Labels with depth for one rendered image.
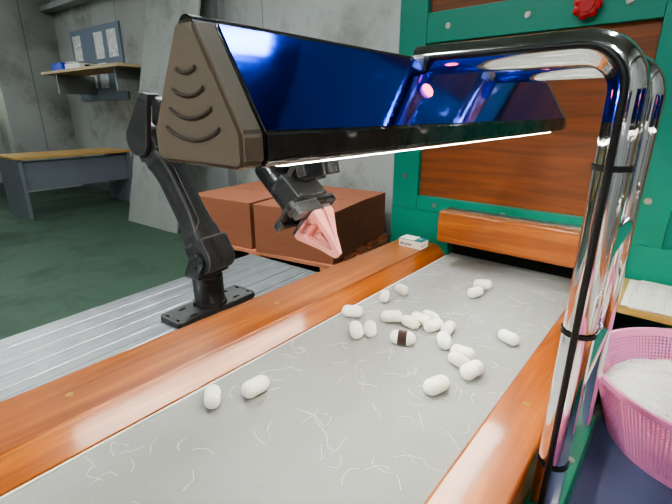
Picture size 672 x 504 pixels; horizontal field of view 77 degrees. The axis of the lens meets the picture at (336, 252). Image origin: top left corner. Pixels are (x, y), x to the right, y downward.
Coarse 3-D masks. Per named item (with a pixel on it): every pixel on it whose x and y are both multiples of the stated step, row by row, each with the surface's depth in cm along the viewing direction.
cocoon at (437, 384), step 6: (432, 378) 51; (438, 378) 51; (444, 378) 51; (426, 384) 51; (432, 384) 50; (438, 384) 50; (444, 384) 51; (426, 390) 51; (432, 390) 50; (438, 390) 50; (444, 390) 51
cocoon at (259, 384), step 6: (252, 378) 51; (258, 378) 51; (264, 378) 51; (246, 384) 50; (252, 384) 50; (258, 384) 50; (264, 384) 51; (246, 390) 50; (252, 390) 50; (258, 390) 50; (264, 390) 51; (246, 396) 50; (252, 396) 50
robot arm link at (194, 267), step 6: (198, 252) 83; (192, 258) 83; (198, 258) 82; (204, 258) 82; (192, 264) 84; (198, 264) 82; (204, 264) 82; (186, 270) 85; (192, 270) 84; (198, 270) 83; (222, 270) 89; (186, 276) 85; (192, 276) 84; (198, 276) 83; (204, 276) 85
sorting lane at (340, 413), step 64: (448, 256) 101; (448, 320) 70; (512, 320) 70; (320, 384) 53; (384, 384) 53; (128, 448) 43; (192, 448) 43; (256, 448) 43; (320, 448) 43; (384, 448) 43; (448, 448) 43
